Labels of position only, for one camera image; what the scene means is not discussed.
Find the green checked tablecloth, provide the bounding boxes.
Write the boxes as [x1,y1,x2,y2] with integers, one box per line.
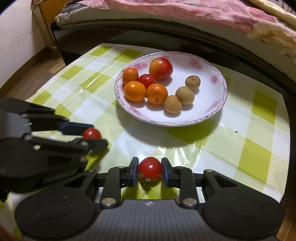
[28,44,290,201]

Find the large red-orange tomato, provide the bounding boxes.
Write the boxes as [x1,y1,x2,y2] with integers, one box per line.
[149,58,173,80]

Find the pink floral bed sheet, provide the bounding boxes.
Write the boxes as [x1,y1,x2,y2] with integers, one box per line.
[81,1,295,63]

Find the longan front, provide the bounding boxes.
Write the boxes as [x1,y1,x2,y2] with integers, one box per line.
[175,86,195,105]

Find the cream floral quilt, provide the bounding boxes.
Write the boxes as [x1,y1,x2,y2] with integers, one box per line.
[248,0,295,25]

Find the mandarin orange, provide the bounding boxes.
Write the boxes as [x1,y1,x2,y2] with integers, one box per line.
[123,81,146,102]
[122,67,138,85]
[146,83,168,105]

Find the dark bed frame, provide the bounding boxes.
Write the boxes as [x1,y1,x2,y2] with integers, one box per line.
[50,19,295,113]

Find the longan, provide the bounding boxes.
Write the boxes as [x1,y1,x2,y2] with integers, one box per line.
[185,75,201,90]
[164,95,182,114]
[175,86,195,105]

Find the wooden bedside cabinet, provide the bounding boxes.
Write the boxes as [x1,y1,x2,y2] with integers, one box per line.
[31,0,67,49]

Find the white floral plate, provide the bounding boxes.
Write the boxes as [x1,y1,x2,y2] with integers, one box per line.
[114,52,228,126]

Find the cherry tomato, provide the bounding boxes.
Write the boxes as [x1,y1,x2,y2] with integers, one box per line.
[82,128,102,139]
[138,74,156,89]
[138,157,162,182]

